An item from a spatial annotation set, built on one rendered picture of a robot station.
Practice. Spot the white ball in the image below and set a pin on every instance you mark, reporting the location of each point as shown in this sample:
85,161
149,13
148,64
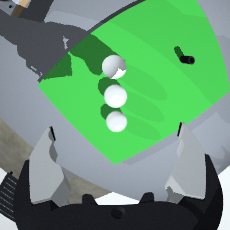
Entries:
114,66
115,96
116,121

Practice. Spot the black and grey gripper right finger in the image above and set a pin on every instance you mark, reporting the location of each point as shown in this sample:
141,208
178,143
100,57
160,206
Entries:
193,181

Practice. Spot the green mat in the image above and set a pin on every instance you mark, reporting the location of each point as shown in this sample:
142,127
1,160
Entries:
155,38

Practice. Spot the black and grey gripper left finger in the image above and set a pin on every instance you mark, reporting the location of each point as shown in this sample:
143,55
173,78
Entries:
42,185

